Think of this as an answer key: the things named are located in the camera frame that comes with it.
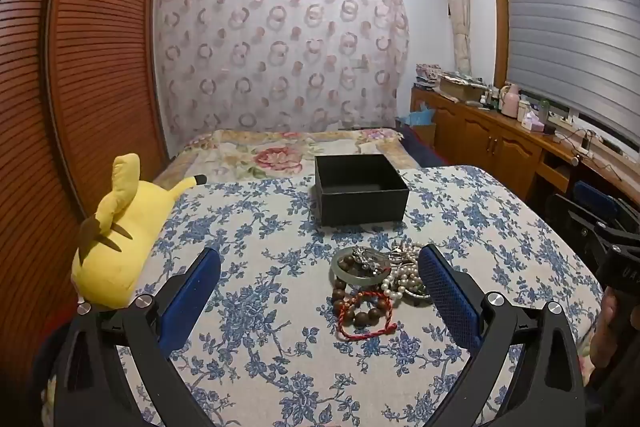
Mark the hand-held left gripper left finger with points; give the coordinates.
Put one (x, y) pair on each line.
(192, 292)

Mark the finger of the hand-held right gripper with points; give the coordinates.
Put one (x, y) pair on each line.
(625, 232)
(595, 199)

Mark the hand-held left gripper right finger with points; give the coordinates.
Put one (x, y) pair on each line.
(447, 297)

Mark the dark metal bangle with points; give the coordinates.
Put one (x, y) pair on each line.
(417, 295)

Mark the silver ornate pendant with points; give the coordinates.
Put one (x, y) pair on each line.
(367, 257)

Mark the pale green jade bangle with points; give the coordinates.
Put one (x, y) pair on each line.
(336, 275)

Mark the black square box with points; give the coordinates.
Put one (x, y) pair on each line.
(360, 207)

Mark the white power strip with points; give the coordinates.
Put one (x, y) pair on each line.
(585, 148)

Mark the blue floral tablecloth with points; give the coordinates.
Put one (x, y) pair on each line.
(260, 257)

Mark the yellow plush toy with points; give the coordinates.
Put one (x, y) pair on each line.
(125, 227)

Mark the tissue box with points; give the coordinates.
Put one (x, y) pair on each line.
(531, 123)

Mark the green bottle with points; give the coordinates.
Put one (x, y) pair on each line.
(544, 109)

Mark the wooden cabinet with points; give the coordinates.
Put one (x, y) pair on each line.
(495, 147)

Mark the pink kettle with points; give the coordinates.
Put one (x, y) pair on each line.
(511, 102)

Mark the dark blue cloth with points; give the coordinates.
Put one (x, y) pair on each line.
(422, 144)

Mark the floral bed blanket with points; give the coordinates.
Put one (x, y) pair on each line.
(270, 157)

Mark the grey window blind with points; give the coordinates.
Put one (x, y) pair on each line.
(570, 32)

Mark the cardboard box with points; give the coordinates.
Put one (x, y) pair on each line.
(462, 88)

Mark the light blue tissue paper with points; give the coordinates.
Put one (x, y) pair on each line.
(421, 116)

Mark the stack of folded fabric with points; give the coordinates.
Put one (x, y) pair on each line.
(429, 74)

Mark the wooden louvered wardrobe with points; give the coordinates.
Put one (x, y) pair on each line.
(85, 82)

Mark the white window curtain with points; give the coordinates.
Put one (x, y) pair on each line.
(457, 7)

